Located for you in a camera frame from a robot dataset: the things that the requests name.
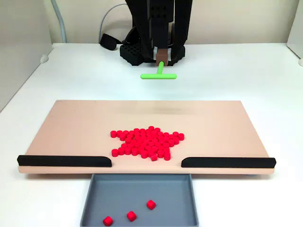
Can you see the black foam barrier strip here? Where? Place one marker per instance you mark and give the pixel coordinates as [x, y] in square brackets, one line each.
[227, 162]
[61, 161]

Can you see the white round foot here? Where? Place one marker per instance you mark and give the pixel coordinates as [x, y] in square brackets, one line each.
[44, 59]
[301, 62]

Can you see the beige flat board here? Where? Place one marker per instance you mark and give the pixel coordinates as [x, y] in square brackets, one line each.
[71, 132]

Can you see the red cube granule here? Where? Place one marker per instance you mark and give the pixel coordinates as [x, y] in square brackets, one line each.
[131, 216]
[107, 221]
[151, 204]

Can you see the pile of red granules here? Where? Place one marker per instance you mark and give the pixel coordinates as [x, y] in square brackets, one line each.
[146, 143]

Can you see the green T-shaped pusher tool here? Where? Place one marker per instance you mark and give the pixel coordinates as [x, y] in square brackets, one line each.
[158, 76]

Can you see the grey conduit tube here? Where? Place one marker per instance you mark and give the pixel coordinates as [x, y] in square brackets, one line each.
[62, 26]

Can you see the grey plastic tray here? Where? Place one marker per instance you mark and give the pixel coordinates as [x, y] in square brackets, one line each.
[142, 189]

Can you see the white partition panel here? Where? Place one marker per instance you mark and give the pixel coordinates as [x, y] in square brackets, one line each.
[297, 28]
[23, 47]

